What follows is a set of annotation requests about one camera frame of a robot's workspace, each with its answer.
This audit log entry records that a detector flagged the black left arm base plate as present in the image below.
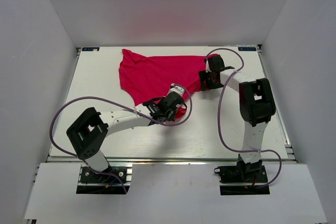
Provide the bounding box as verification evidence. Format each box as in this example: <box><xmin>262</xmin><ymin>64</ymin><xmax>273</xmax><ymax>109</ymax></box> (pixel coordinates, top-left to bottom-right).
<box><xmin>76</xmin><ymin>166</ymin><xmax>132</xmax><ymax>195</ymax></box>

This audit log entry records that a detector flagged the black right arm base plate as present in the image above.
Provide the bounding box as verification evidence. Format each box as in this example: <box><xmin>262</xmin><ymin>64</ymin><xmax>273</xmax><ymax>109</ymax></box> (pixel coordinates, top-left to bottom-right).
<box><xmin>214</xmin><ymin>165</ymin><xmax>270</xmax><ymax>196</ymax></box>

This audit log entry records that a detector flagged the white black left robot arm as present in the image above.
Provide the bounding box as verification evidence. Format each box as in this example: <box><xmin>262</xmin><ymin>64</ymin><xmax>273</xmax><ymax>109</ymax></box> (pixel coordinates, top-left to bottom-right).
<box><xmin>66</xmin><ymin>92</ymin><xmax>184</xmax><ymax>182</ymax></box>

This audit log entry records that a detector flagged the red t shirt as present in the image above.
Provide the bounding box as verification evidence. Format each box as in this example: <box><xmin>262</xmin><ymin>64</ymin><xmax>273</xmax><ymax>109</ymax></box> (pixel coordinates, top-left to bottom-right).
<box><xmin>119</xmin><ymin>49</ymin><xmax>206</xmax><ymax>105</ymax></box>

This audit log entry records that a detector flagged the aluminium table frame rail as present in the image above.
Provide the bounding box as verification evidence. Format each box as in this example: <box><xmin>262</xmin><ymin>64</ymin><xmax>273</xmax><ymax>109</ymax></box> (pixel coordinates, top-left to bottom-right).
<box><xmin>256</xmin><ymin>44</ymin><xmax>298</xmax><ymax>163</ymax></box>

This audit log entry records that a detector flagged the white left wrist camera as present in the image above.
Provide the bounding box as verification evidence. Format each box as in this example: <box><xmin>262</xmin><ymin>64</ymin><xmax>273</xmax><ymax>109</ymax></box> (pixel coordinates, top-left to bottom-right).
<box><xmin>167</xmin><ymin>83</ymin><xmax>184</xmax><ymax>98</ymax></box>

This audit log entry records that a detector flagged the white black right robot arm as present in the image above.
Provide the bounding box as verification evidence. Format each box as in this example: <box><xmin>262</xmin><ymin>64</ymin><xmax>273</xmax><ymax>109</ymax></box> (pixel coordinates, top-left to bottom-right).
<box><xmin>198</xmin><ymin>55</ymin><xmax>276</xmax><ymax>182</ymax></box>

